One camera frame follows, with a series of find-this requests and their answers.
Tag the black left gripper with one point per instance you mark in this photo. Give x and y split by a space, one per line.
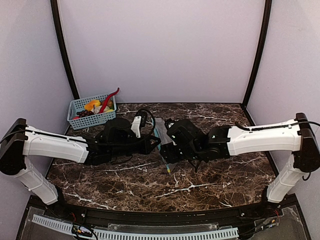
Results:
148 144

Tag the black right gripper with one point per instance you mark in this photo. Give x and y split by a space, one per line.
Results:
172 152

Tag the clear zip top bag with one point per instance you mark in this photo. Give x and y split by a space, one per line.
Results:
160 131

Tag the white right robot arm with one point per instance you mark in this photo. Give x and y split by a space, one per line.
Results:
294 135

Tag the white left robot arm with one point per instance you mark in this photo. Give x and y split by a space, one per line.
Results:
22 141

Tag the red toy chili pepper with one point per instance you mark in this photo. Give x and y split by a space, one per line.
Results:
105 103

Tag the white toy garlic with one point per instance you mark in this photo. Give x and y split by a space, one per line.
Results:
96 109

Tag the light blue plastic basket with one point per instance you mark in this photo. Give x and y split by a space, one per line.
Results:
78 105

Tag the orange toy fruit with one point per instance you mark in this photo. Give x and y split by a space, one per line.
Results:
93 103

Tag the purple toy grapes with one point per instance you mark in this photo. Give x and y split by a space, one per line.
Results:
83 114

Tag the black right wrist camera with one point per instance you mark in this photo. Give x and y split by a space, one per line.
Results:
184 132

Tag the white slotted cable duct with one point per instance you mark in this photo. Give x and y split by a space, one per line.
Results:
136 232

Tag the black front table rail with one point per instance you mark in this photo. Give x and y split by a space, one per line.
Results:
237 216

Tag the black left frame post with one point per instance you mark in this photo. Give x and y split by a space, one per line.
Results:
63 49

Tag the black frame post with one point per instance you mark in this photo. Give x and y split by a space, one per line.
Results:
63 49
259 52

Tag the black right frame post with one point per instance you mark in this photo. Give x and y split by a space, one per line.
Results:
259 52

